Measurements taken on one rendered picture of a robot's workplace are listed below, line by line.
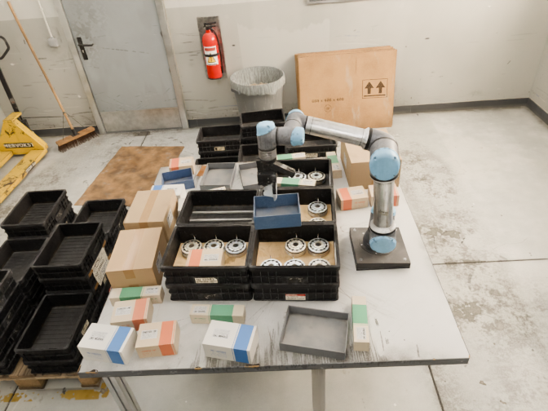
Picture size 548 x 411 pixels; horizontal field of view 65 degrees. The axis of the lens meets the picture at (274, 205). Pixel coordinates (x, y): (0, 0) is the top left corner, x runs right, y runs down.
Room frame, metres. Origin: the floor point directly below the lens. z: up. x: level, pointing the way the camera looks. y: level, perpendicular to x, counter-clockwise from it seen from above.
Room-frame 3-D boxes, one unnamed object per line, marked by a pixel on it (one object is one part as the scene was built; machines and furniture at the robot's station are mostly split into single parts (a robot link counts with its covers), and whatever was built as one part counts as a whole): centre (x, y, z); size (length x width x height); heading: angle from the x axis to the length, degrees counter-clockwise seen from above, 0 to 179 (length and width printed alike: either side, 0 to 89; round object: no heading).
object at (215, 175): (2.40, 0.35, 0.73); 0.27 x 0.20 x 0.05; 173
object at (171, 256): (1.50, 0.32, 0.87); 0.40 x 0.30 x 0.11; 83
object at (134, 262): (1.60, 0.70, 0.78); 0.30 x 0.22 x 0.16; 0
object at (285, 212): (1.48, -0.01, 1.11); 0.20 x 0.15 x 0.07; 89
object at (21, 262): (2.04, 1.67, 0.31); 0.40 x 0.30 x 0.34; 177
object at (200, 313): (1.25, 0.29, 0.73); 0.24 x 0.06 x 0.06; 82
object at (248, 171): (2.37, 0.10, 0.73); 0.27 x 0.20 x 0.05; 8
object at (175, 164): (2.55, 0.61, 0.74); 0.16 x 0.12 x 0.07; 94
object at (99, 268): (1.99, 1.12, 0.41); 0.31 x 0.02 x 0.16; 177
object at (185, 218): (1.79, 0.28, 0.87); 0.40 x 0.30 x 0.11; 83
